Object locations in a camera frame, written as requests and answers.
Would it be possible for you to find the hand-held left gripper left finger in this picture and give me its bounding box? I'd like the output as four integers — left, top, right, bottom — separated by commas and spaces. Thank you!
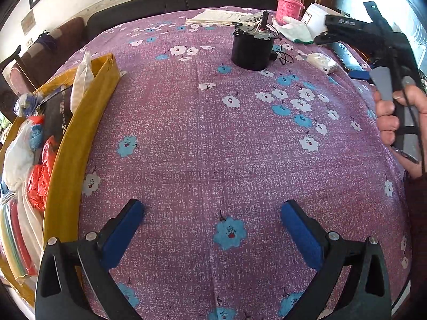
35, 199, 145, 320

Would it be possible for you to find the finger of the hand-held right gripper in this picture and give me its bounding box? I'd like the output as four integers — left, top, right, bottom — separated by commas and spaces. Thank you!
314, 14, 371, 46
363, 1, 389, 32

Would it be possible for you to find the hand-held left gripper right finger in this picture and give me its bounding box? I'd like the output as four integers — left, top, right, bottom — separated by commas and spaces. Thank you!
280, 200, 392, 320

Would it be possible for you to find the pack of coloured sponge sheets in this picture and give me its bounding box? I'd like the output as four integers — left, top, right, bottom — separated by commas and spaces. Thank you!
0, 190, 40, 285

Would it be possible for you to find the yellow cardboard box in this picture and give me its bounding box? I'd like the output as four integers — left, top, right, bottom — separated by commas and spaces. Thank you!
0, 53, 121, 309

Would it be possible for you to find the white plastic bag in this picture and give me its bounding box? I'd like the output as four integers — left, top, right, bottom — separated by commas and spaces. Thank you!
1, 123, 45, 191

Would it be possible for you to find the clear bag of colourful scrubbers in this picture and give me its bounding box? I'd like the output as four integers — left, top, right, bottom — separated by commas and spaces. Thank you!
25, 116, 46, 151

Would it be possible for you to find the person's right hand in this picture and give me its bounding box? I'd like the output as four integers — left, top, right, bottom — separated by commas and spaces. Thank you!
373, 84, 427, 181

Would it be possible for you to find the black smartphone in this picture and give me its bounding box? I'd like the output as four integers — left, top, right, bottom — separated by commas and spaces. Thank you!
330, 41, 365, 73

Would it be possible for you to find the white plastic jar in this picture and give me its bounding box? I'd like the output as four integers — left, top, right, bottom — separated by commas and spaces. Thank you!
303, 3, 338, 38

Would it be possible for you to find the pale yellow tissue packet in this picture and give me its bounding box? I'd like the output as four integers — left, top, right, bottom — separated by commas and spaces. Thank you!
306, 52, 338, 75

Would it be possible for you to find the blue flat object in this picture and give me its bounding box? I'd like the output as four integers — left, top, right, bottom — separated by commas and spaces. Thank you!
348, 69, 371, 81

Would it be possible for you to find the white and green cloth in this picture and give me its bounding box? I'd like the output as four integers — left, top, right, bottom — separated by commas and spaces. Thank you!
271, 16, 316, 45

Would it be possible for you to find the pink bottle with crocheted sleeve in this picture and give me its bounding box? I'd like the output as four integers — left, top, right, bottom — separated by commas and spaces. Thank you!
275, 0, 306, 26

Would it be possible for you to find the black electric motor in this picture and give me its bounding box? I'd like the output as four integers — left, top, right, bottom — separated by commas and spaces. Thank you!
231, 11, 295, 72

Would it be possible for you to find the red plastic bag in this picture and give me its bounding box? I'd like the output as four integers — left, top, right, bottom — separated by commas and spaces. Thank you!
26, 136, 57, 211

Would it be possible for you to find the papers stack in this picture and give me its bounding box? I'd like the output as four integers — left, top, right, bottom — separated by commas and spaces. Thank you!
184, 9, 265, 27

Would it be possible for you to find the purple floral tablecloth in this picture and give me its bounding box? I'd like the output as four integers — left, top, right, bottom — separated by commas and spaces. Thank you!
43, 6, 416, 320

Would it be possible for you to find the black printed bag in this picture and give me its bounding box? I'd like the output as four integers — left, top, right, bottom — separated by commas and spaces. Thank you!
43, 85, 77, 149

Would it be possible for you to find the white tissue paper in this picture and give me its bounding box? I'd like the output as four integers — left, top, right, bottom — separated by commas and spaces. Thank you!
71, 51, 101, 113

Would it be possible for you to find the dark wooden chair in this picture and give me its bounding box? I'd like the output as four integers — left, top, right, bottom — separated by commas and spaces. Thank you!
0, 45, 38, 109

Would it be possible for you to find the brown armchair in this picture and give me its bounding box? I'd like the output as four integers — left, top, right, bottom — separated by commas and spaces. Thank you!
19, 17, 86, 88

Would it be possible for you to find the purple cloth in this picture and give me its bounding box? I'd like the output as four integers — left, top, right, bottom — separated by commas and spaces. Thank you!
36, 29, 56, 48

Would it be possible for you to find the small wall picture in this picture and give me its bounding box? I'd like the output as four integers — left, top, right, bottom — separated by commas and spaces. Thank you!
20, 9, 36, 34

